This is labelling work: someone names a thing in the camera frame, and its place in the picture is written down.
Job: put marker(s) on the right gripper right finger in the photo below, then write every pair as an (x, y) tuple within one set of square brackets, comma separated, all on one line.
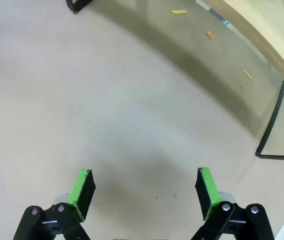
[(207, 195)]

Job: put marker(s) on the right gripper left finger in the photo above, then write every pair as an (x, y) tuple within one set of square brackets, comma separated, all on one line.
[(81, 195)]

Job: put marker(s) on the thin yellow paper scrap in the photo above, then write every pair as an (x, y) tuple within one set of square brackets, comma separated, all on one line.
[(247, 74)]

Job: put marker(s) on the orange-red paper scrap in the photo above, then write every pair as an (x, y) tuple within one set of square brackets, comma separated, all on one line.
[(210, 35)]

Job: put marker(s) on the teal paper scrap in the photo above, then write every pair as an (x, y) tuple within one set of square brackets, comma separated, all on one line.
[(225, 22)]

